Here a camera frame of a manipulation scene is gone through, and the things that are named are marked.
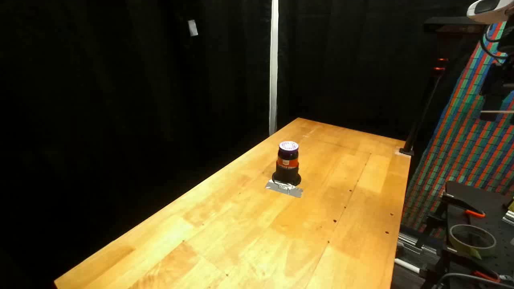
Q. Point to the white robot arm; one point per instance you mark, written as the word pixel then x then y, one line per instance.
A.
pixel 490 7

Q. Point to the dark glass jar orange label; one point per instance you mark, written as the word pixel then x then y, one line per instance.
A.
pixel 287 161

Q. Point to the white vertical pole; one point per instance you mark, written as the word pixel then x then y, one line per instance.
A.
pixel 273 64

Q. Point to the small white tag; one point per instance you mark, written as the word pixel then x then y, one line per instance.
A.
pixel 192 28

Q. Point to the black tripod stand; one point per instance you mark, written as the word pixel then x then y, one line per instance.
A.
pixel 424 109

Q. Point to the multicoloured woven cloth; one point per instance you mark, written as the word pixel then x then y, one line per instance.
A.
pixel 462 145

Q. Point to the aluminium rail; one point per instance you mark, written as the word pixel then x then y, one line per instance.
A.
pixel 411 254

